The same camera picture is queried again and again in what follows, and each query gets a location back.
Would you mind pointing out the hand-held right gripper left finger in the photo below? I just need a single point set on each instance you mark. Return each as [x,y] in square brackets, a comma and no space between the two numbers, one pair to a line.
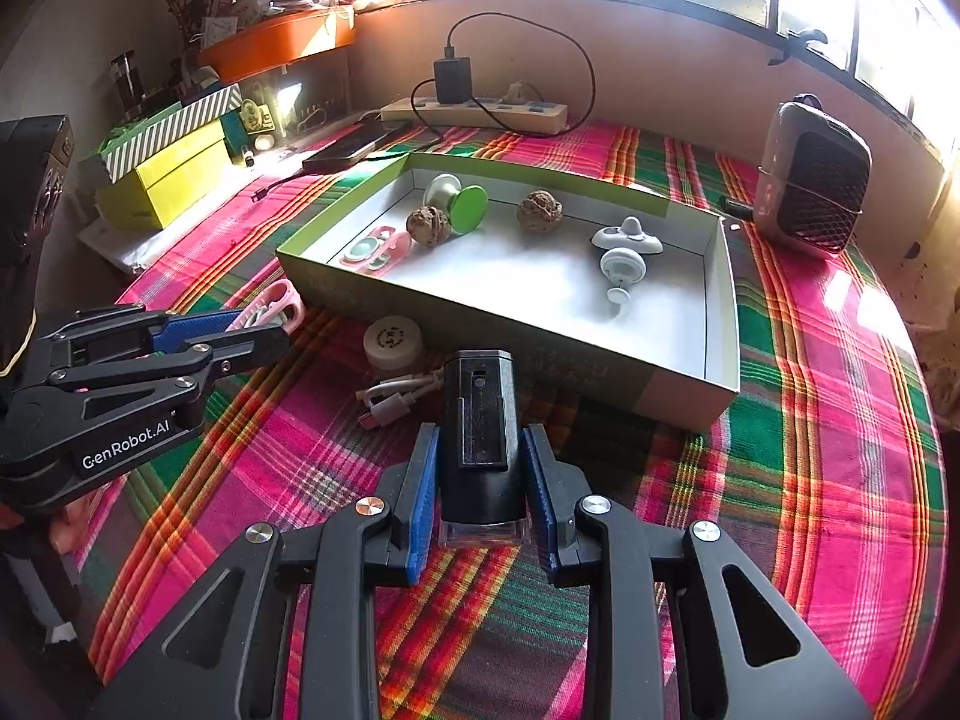
[420,510]

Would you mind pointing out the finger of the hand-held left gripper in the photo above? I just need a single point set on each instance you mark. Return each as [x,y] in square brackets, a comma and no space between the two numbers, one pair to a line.
[195,328]
[251,351]

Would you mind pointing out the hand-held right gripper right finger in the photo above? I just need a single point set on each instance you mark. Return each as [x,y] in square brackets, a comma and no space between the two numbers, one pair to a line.
[540,502]

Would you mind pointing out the pink hair clip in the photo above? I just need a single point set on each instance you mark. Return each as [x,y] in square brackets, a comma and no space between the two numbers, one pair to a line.
[375,251]
[285,300]

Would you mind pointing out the black bike light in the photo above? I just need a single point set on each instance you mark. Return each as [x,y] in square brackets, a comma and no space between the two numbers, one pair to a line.
[480,435]

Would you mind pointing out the green and white cardboard box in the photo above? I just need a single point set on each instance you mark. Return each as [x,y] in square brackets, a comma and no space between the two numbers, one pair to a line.
[525,292]

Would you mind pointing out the brown walnut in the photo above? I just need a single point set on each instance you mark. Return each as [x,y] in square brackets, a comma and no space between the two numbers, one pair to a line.
[540,212]
[429,226]

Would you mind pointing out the white mushroom-shaped toy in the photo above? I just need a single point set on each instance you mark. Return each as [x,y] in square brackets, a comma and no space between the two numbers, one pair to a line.
[622,266]

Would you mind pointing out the person's left hand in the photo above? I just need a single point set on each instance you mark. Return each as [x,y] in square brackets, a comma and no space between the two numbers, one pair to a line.
[75,529]

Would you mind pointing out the white round container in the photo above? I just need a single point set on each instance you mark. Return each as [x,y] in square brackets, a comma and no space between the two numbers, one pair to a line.
[394,341]

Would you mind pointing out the yellow box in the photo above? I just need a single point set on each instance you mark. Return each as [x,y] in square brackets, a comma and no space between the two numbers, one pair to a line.
[165,187]

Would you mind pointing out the green striped box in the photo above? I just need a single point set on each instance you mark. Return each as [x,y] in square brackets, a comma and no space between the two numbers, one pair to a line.
[169,135]

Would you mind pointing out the black speaker box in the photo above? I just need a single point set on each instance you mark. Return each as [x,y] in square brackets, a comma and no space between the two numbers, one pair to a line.
[34,187]

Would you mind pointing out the black phone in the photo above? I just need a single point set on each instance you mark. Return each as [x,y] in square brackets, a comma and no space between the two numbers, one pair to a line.
[345,148]

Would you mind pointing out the glass jar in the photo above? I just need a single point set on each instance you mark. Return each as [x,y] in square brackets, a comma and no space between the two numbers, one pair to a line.
[126,82]

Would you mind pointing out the green and white suction toy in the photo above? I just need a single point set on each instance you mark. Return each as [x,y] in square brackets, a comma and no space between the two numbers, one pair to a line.
[465,206]

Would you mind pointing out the white spinning top toy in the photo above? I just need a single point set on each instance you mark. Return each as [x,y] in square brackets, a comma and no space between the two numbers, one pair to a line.
[630,236]

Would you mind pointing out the plaid blanket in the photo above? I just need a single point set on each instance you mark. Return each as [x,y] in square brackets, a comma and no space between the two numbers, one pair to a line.
[817,405]

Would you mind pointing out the orange planter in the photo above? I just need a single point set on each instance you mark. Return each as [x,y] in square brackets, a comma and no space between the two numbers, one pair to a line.
[277,41]

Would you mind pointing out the beige power strip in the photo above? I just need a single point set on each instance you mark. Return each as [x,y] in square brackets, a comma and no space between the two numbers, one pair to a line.
[487,116]

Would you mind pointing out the black charger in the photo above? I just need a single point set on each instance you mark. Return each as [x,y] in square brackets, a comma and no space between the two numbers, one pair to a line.
[453,80]

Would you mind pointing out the small pink heater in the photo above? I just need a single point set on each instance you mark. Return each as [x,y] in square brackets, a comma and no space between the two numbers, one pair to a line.
[814,180]

